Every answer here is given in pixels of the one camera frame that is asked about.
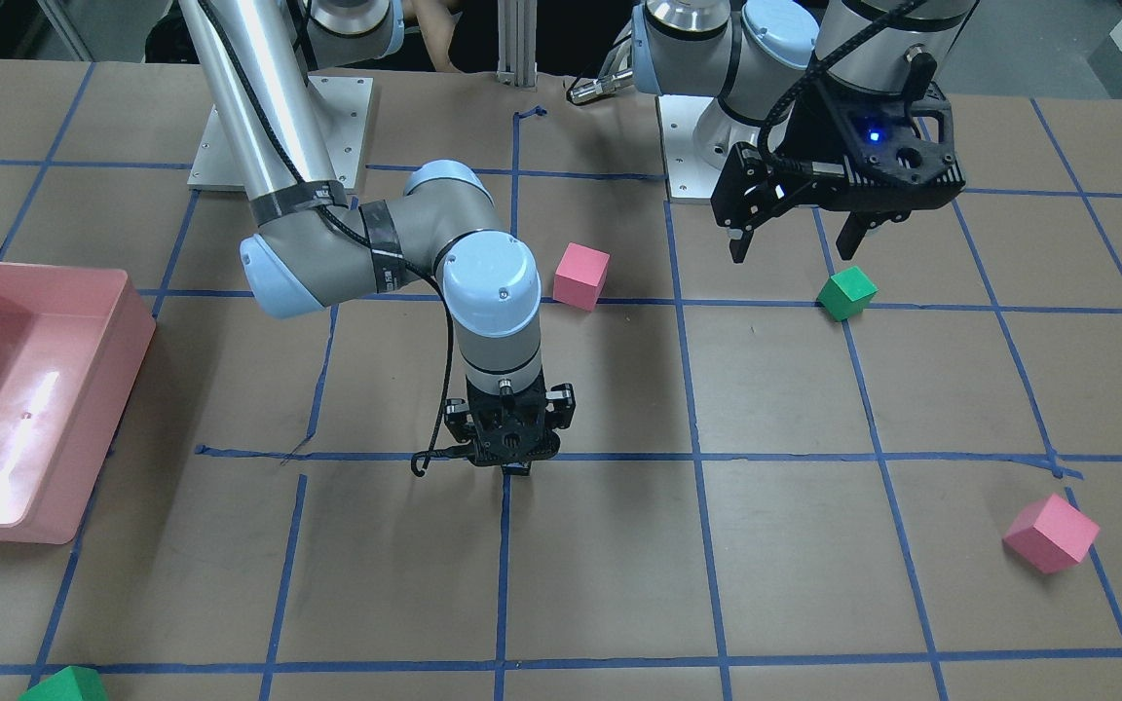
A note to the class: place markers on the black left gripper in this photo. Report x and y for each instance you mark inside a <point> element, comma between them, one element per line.
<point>819,139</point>

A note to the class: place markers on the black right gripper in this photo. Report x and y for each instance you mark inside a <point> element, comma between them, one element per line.
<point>562,402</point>

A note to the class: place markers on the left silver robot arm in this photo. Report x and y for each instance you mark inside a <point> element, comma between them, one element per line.
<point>756,57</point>

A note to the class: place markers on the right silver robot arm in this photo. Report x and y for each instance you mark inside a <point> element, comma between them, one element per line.
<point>313,249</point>

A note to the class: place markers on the green cube near base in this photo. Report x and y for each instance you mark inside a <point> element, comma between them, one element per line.
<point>846,293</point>

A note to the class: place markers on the pink cube far side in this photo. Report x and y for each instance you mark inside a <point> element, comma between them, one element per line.
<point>580,276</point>

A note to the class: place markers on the pink cube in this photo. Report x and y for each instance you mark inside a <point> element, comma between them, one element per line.
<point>1051,535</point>
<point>580,276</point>

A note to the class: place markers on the person in black shirt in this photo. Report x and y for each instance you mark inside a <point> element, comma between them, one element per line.
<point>573,38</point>

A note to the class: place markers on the pink cube near centre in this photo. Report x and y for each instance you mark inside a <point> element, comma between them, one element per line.
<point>1051,535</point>

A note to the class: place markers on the pink plastic bin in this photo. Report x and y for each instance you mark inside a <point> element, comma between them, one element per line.
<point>72,340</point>

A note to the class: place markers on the green cube by bin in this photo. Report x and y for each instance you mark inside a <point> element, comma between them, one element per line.
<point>72,683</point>

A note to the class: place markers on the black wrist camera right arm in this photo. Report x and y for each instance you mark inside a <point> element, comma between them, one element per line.
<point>561,404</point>

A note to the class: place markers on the aluminium frame post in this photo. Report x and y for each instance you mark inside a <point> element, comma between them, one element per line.
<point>516,22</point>

